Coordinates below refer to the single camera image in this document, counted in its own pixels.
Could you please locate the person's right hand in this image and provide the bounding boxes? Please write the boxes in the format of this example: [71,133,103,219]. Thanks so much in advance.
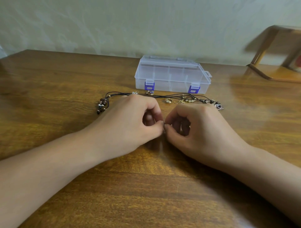
[163,103,257,174]

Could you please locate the person's left hand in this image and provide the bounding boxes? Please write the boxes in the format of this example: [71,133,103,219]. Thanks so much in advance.
[84,95,165,163]

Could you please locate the small gold ring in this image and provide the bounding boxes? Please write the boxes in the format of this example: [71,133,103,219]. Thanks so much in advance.
[175,95,197,104]

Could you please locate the clear plastic organizer box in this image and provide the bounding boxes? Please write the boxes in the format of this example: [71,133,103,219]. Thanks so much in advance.
[135,55,213,94]

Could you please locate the person's left forearm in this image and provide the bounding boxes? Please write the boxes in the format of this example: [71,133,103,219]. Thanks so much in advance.
[0,132,108,228]

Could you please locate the person's right forearm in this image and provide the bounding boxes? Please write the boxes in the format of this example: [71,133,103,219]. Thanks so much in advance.
[230,148,301,226]

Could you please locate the wooden shelf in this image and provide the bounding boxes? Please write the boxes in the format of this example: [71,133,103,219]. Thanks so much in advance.
[246,25,301,83]

